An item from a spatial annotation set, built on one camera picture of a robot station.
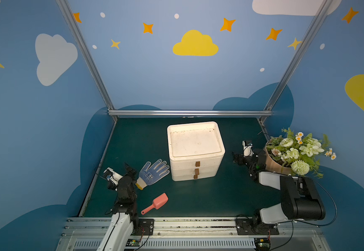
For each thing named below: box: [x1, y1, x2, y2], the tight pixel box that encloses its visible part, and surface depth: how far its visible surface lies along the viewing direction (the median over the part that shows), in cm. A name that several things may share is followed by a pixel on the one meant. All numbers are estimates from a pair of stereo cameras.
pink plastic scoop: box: [140, 192, 169, 215], surface depth 82 cm
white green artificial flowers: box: [266, 127, 337, 179], surface depth 70 cm
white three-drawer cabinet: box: [166, 121, 226, 182], surface depth 80 cm
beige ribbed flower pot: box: [264, 138, 293, 175], surface depth 80 cm
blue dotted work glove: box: [134, 158, 170, 191], surface depth 94 cm
